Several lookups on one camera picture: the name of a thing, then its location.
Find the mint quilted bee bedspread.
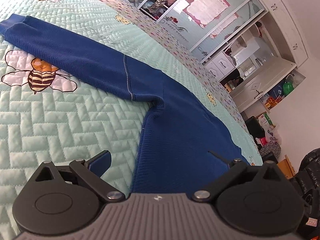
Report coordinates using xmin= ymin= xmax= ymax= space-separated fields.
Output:
xmin=1 ymin=0 xmax=262 ymax=239

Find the wooden dresser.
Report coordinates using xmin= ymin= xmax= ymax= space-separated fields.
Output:
xmin=277 ymin=155 xmax=296 ymax=179

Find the black armchair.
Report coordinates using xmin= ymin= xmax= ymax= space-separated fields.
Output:
xmin=245 ymin=116 xmax=281 ymax=164

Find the blue knit sweater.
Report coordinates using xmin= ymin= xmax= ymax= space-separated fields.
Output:
xmin=1 ymin=14 xmax=242 ymax=194

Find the black puffer jacket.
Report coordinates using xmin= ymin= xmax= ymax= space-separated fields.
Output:
xmin=290 ymin=148 xmax=319 ymax=239

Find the white drawer cabinet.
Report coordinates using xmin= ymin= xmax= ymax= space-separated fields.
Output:
xmin=204 ymin=52 xmax=235 ymax=81

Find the sliding door wardrobe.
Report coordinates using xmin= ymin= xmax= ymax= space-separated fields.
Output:
xmin=128 ymin=0 xmax=308 ymax=65

